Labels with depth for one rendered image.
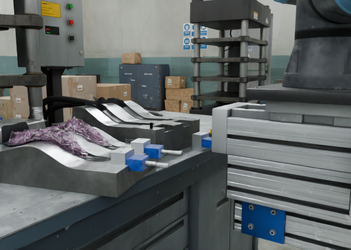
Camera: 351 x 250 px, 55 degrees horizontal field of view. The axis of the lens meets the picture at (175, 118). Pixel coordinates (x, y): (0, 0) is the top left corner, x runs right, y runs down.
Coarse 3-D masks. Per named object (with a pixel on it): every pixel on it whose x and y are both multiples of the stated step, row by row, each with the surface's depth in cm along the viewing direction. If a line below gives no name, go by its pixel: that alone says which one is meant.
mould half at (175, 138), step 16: (80, 112) 116; (96, 112) 116; (112, 112) 120; (144, 112) 131; (112, 128) 108; (128, 128) 104; (144, 128) 101; (160, 128) 101; (176, 128) 108; (192, 128) 116; (160, 144) 101; (176, 144) 108
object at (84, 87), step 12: (72, 84) 463; (84, 84) 485; (96, 84) 512; (12, 96) 509; (24, 96) 498; (72, 96) 465; (84, 96) 486; (96, 96) 513; (12, 108) 513; (24, 108) 501; (72, 108) 467
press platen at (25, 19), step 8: (0, 16) 137; (8, 16) 138; (16, 16) 138; (24, 16) 139; (32, 16) 140; (40, 16) 144; (0, 24) 137; (8, 24) 138; (16, 24) 139; (24, 24) 140; (32, 24) 141; (40, 24) 144
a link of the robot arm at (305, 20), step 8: (304, 0) 56; (296, 8) 60; (304, 8) 57; (312, 8) 54; (296, 16) 60; (304, 16) 57; (312, 16) 56; (320, 16) 54; (296, 24) 60; (304, 24) 57; (312, 24) 56; (320, 24) 55; (328, 24) 54; (336, 24) 54; (344, 24) 54
